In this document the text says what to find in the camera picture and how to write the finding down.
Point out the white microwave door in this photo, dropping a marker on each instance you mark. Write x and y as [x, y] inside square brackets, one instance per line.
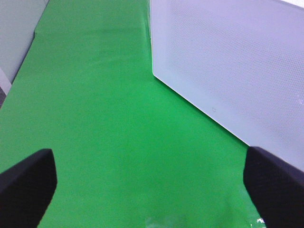
[241, 62]

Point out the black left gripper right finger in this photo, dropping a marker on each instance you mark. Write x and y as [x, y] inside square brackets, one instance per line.
[275, 187]

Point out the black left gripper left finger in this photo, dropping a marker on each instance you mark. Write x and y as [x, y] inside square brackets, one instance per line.
[27, 189]

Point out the white microwave oven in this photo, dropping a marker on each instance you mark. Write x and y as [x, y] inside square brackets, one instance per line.
[150, 31]

